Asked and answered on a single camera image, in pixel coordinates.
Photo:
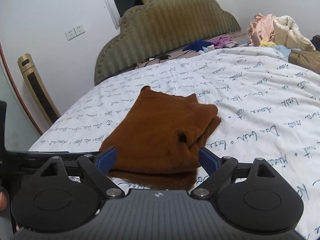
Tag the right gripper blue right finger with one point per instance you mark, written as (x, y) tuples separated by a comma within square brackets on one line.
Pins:
[(209, 161)]

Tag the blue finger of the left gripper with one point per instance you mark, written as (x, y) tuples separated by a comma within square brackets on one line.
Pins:
[(63, 154)]

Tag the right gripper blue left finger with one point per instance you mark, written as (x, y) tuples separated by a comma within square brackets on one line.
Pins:
[(106, 160)]

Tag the brown knit sweater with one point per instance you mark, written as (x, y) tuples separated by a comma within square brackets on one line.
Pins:
[(158, 141)]

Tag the pink clothes pile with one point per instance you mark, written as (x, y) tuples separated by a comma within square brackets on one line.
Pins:
[(261, 29)]

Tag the person left hand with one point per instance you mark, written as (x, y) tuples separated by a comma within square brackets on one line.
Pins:
[(4, 198)]

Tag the wood framed glass door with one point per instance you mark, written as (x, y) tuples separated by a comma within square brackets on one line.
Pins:
[(21, 130)]

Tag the gold tower air conditioner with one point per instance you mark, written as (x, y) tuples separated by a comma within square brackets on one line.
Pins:
[(37, 89)]

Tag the white quilt with blue script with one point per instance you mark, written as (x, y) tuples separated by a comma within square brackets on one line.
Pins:
[(268, 107)]

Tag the purple garment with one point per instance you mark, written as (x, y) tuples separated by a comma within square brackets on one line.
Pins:
[(223, 42)]

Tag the yellow garment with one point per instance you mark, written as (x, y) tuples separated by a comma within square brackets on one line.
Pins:
[(266, 43)]

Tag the light blue garment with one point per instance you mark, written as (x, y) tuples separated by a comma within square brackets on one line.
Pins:
[(282, 51)]

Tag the khaki quilted garment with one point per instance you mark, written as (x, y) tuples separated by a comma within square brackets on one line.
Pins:
[(309, 59)]

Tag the cream padded jacket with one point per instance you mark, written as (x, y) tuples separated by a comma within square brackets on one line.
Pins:
[(286, 32)]

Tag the olive upholstered headboard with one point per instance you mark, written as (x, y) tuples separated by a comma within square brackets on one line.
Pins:
[(157, 27)]

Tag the black charger with cables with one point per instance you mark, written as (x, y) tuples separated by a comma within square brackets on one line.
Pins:
[(159, 58)]

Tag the white double wall socket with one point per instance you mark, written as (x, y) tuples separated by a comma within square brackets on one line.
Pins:
[(74, 32)]

